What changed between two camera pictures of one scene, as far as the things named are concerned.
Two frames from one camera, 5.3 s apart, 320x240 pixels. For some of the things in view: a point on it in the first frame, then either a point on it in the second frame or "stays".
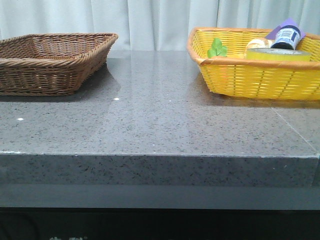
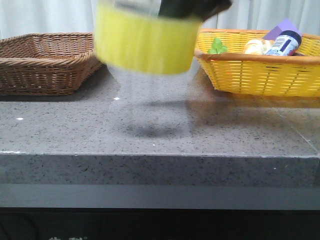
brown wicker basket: [51, 64] stays
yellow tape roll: [274, 54] -> [131, 41]
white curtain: [150, 25] stays
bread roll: [259, 43] stays
